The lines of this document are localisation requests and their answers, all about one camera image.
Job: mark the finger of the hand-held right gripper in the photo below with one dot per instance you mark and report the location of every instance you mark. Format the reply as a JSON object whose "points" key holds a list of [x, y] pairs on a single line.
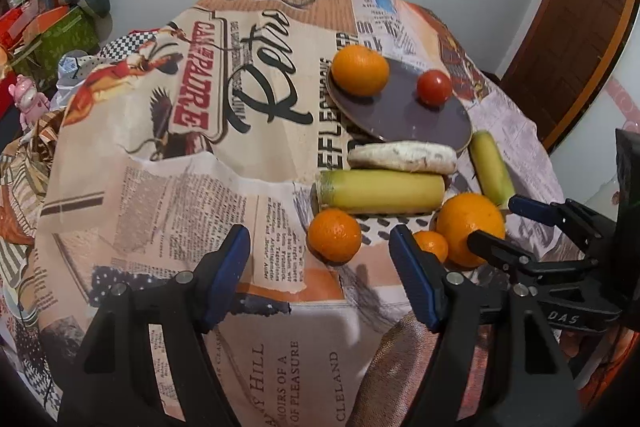
{"points": [[530, 208], [505, 254]]}

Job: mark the dark brown round plate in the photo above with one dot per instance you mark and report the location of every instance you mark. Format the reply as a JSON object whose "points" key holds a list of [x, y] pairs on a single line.
{"points": [[400, 119]]}

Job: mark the clear plastic bag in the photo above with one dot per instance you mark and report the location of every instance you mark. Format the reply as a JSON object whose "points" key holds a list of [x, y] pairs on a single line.
{"points": [[75, 69]]}

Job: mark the white tuber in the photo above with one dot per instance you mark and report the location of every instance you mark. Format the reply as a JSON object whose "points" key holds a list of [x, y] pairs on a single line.
{"points": [[400, 157]]}

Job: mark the white wardrobe door with hearts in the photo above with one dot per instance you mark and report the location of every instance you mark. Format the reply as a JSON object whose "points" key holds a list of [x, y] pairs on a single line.
{"points": [[595, 142]]}

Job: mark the green box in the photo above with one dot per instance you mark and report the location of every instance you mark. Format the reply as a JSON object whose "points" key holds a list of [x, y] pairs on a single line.
{"points": [[60, 39]]}

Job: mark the striped blanket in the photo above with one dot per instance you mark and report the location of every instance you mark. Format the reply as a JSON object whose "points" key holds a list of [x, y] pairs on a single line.
{"points": [[20, 207]]}

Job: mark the small tangerine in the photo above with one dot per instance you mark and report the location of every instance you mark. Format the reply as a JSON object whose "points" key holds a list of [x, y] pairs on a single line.
{"points": [[432, 244]]}

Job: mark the newspaper print tablecloth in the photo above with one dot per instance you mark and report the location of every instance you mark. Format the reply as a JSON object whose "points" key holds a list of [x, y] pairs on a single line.
{"points": [[175, 207]]}

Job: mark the long yellow corn cob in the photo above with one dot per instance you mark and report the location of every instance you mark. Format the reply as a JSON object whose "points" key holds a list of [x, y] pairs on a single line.
{"points": [[380, 192]]}

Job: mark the red boxes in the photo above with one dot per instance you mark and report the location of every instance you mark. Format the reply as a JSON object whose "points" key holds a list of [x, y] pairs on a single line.
{"points": [[30, 19]]}

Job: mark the large orange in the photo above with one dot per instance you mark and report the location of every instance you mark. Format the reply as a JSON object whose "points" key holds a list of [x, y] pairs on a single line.
{"points": [[467, 222]]}

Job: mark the pink rabbit toy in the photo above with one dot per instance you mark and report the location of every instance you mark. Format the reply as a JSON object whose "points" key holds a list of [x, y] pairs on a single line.
{"points": [[31, 99]]}

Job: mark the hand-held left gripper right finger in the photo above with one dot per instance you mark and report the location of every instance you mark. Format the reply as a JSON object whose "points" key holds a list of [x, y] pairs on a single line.
{"points": [[416, 279]]}

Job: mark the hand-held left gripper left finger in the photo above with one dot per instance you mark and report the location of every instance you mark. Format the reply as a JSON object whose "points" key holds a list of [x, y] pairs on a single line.
{"points": [[229, 272]]}

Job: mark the black checkered cloth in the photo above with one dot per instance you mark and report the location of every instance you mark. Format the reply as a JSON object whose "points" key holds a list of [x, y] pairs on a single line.
{"points": [[125, 43]]}

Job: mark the red tomato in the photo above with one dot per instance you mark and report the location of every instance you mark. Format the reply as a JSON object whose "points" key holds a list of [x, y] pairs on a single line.
{"points": [[434, 88]]}

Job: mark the brown wooden door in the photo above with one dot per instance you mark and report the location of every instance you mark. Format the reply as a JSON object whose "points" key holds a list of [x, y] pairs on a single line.
{"points": [[575, 32]]}

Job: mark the short green-yellow corn cob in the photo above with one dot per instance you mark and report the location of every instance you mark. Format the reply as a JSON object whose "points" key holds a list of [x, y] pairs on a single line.
{"points": [[491, 167]]}

